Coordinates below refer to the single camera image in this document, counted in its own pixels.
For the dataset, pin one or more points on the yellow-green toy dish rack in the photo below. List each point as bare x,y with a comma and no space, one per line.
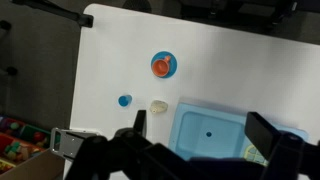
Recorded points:
254,155

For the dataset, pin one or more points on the grey metal mounting plate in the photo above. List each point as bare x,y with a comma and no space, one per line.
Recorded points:
68,143

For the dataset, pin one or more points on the blue toy sink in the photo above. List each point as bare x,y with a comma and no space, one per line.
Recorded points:
196,133

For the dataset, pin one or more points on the blue toy saucer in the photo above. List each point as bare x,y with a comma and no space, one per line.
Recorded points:
173,68

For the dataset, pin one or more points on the black equipment beside table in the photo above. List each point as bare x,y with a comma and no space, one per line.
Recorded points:
216,10

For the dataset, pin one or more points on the black tripod stand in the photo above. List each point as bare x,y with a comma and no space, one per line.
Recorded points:
60,11

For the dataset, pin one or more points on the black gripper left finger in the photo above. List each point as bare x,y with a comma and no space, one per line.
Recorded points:
140,121

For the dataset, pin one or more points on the small blue toy cup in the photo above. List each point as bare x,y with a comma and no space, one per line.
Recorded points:
124,100

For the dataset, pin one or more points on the toy shelf with colourful bins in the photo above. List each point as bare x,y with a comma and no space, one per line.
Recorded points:
20,138

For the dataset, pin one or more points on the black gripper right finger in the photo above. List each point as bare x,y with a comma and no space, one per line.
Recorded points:
261,131

